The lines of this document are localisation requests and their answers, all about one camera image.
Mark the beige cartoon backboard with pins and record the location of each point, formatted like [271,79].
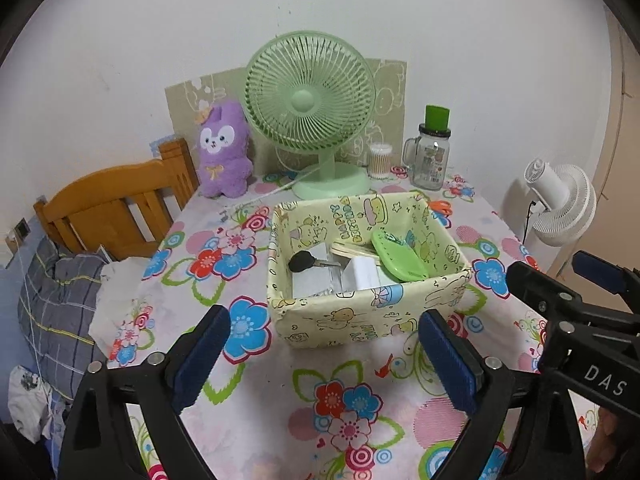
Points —
[190,101]

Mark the floral tablecloth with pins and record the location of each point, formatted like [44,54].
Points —
[372,409]

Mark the glass mug jar green lid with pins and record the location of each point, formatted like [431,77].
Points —
[426,155]

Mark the white 45W charger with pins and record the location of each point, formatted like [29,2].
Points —
[361,273]

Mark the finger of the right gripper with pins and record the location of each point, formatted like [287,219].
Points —
[555,302]
[614,279]

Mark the cream round bear mirror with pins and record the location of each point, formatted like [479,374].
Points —
[349,251]

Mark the white clip fan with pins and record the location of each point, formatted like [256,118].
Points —
[569,201]

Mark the black car key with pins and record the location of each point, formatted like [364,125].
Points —
[304,260]

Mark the cotton swab container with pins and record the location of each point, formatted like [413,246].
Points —
[380,160]

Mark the green desk fan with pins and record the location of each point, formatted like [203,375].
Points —
[310,93]

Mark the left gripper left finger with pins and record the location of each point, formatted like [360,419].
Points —
[99,441]

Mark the yellow cartoon storage box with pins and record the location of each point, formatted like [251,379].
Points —
[310,309]

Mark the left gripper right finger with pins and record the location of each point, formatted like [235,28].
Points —
[546,442]

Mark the green panda perforated case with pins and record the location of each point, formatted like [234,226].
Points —
[397,257]

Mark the purple plush bunny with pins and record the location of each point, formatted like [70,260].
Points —
[223,164]

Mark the grey plaid pillow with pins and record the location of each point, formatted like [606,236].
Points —
[55,308]

